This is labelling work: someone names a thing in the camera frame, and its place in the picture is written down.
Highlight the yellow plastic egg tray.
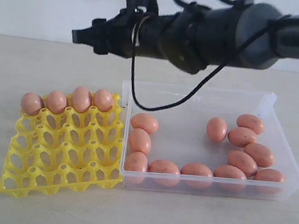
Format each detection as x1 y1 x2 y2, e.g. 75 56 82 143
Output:
0 93 125 198

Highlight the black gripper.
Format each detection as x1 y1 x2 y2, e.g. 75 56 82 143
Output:
71 8 141 58

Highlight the clear plastic box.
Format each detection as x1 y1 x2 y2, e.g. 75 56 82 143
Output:
120 87 299 200

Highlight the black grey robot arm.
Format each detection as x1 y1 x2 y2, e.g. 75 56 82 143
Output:
72 0 299 74

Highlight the brown egg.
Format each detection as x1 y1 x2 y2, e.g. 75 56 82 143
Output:
236 114 265 135
227 150 258 177
227 127 257 148
149 159 180 187
124 151 149 185
46 90 68 114
244 143 275 168
206 117 228 142
93 89 114 112
213 164 247 191
254 168 286 194
20 92 45 116
181 162 213 189
71 86 92 113
131 113 159 134
128 128 152 154

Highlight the black cable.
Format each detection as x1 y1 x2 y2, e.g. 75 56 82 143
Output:
122 0 294 128

